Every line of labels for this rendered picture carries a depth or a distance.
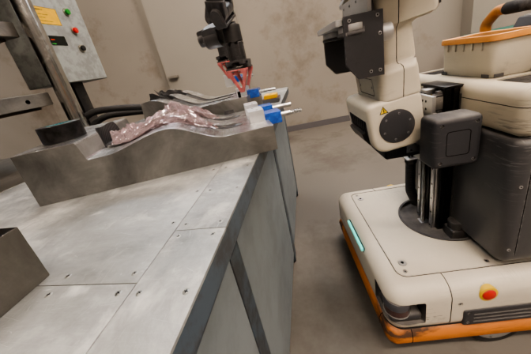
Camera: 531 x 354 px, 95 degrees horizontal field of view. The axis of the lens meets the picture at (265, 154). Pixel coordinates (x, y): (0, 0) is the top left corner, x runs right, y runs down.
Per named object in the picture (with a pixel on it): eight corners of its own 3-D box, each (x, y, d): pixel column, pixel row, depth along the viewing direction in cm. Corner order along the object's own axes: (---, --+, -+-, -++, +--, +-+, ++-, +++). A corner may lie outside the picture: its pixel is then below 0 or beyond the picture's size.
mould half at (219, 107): (264, 107, 105) (257, 75, 100) (252, 123, 81) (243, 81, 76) (161, 126, 115) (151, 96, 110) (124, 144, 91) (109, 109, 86)
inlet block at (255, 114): (299, 118, 63) (297, 97, 61) (306, 122, 58) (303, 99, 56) (250, 129, 62) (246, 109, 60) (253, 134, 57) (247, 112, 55)
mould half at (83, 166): (261, 124, 77) (254, 89, 74) (278, 148, 53) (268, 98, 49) (101, 161, 74) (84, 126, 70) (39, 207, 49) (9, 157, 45)
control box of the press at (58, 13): (175, 233, 171) (78, -7, 120) (151, 267, 144) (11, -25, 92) (148, 235, 176) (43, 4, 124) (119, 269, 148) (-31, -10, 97)
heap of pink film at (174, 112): (220, 116, 71) (212, 89, 68) (219, 130, 55) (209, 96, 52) (130, 137, 69) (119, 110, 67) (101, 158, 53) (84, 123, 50)
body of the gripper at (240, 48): (226, 69, 77) (220, 43, 74) (234, 67, 86) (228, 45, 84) (245, 65, 76) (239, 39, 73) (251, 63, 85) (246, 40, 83)
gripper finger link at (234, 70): (231, 95, 79) (224, 65, 76) (236, 92, 86) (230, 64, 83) (251, 91, 78) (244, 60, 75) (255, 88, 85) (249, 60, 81)
